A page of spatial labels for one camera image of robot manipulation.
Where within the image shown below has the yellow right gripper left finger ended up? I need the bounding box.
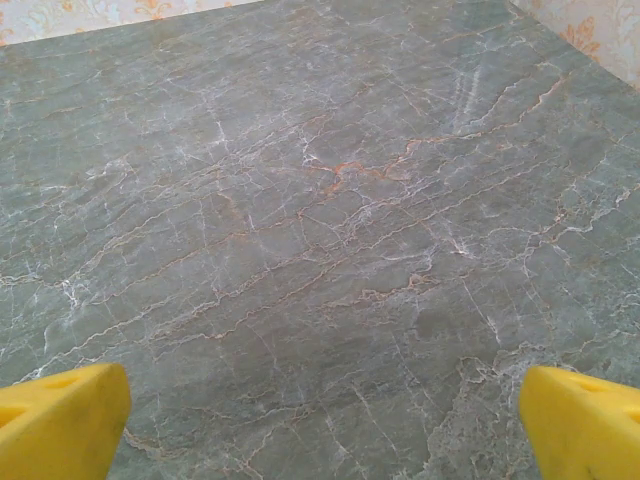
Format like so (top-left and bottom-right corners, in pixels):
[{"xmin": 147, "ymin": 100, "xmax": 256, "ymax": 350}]
[{"xmin": 0, "ymin": 363, "xmax": 132, "ymax": 480}]

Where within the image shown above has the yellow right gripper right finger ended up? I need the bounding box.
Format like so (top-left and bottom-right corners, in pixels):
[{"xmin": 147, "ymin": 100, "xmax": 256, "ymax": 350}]
[{"xmin": 519, "ymin": 365, "xmax": 640, "ymax": 480}]

